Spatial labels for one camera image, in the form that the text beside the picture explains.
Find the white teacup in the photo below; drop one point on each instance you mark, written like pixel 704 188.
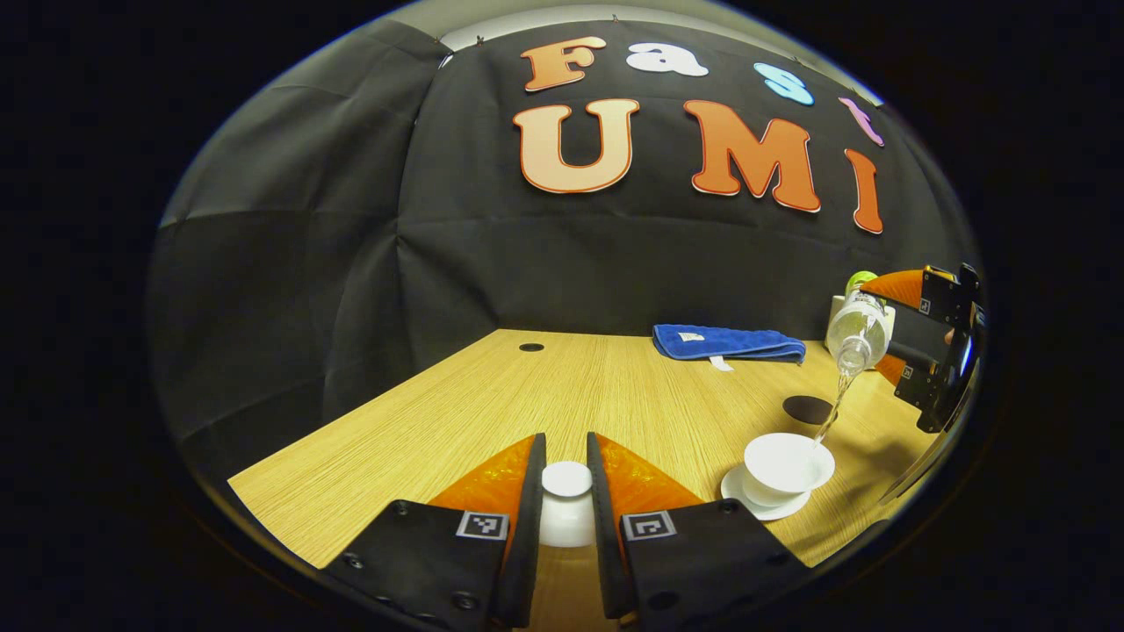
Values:
pixel 786 461

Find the white teacup lid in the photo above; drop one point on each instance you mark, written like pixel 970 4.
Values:
pixel 566 491

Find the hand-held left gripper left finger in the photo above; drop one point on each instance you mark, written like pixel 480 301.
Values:
pixel 529 527

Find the blue towel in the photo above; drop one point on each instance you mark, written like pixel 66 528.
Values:
pixel 729 342

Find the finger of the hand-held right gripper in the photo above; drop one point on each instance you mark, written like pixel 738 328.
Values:
pixel 944 294
pixel 918 382

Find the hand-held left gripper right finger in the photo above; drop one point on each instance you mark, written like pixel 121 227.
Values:
pixel 601 527

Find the white saucer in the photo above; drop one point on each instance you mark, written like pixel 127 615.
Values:
pixel 746 505

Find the clear water bottle white label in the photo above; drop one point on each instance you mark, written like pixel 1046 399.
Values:
pixel 856 329

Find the dark round coaster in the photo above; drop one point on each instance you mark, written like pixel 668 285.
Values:
pixel 806 410

